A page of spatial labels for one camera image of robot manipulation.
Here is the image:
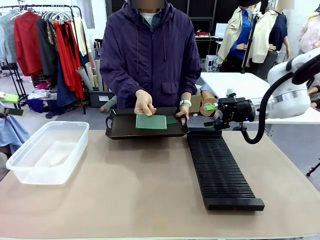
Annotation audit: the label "black serving tray with handles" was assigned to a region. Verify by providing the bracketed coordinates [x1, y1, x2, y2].
[105, 106, 190, 140]

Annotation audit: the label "black jacket on hanger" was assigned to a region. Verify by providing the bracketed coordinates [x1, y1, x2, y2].
[36, 16, 60, 78]

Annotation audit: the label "white work table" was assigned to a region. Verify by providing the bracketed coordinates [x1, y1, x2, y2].
[199, 71, 320, 125]

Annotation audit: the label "black tripod leg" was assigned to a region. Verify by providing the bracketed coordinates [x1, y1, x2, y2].
[306, 159, 320, 177]

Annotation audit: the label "person in purple jacket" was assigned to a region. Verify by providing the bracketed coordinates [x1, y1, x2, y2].
[99, 0, 203, 118]

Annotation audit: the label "mannequin cream jacket blue shirt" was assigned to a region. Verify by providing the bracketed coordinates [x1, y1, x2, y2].
[216, 0, 254, 66]

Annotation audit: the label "black camera tripod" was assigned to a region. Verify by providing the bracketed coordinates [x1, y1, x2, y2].
[240, 12, 261, 75]

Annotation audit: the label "person's right forearm purple sleeve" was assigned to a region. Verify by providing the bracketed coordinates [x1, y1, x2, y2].
[99, 67, 145, 101]

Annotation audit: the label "person's right hand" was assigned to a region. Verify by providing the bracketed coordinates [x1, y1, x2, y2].
[134, 89, 157, 117]

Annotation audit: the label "long red dress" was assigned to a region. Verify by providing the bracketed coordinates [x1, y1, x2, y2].
[53, 21, 85, 100]

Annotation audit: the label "person's left hand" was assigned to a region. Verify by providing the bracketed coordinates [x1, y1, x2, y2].
[175, 104, 191, 126]

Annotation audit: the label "large green perforated PCB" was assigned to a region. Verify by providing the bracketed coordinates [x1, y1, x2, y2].
[135, 114, 168, 130]

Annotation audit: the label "white plastic crate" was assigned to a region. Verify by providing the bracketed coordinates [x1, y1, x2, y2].
[204, 54, 220, 73]

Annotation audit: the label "black slotted PCB rack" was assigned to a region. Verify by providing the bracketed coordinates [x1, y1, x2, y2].
[186, 127, 265, 212]

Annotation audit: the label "person's left forearm purple sleeve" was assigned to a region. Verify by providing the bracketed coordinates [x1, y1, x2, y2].
[180, 72, 202, 102]

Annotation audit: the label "black cable on robot arm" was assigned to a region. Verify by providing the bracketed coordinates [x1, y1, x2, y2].
[239, 53, 320, 145]

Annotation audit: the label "red shirt on hanger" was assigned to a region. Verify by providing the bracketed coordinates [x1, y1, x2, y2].
[14, 11, 43, 77]

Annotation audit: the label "light blue cloth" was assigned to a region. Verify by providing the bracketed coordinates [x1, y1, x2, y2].
[0, 115, 31, 154]

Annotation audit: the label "black metal clothes rack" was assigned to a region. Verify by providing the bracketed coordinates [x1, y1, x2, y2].
[0, 4, 87, 116]

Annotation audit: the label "mannequin cream cape navy top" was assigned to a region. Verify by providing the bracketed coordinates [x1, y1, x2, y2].
[251, 0, 292, 81]

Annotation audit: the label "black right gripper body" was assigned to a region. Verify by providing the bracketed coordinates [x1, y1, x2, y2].
[217, 93, 256, 131]

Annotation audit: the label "clear plastic storage box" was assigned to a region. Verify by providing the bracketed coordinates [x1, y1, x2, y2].
[5, 120, 90, 186]

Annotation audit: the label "bundle of paper rolls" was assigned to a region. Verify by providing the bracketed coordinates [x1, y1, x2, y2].
[76, 58, 109, 92]

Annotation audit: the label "pile of clothes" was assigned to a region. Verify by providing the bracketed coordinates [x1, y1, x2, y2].
[26, 82, 59, 119]

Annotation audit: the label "cream garment on hanger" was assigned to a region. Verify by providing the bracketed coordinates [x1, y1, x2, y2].
[72, 16, 89, 57]

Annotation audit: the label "brown cardboard spools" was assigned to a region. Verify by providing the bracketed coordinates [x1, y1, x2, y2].
[199, 89, 220, 119]

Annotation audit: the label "dark blue hanging garment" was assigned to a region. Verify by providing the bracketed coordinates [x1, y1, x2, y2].
[56, 59, 79, 107]

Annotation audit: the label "mannequin in pink garment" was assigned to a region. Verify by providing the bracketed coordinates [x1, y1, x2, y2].
[299, 12, 320, 54]

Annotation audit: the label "grey storage bin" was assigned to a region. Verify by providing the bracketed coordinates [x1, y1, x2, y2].
[88, 90, 116, 109]

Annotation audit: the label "grey garment on hanger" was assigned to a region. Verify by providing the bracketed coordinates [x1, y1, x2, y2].
[0, 9, 18, 63]

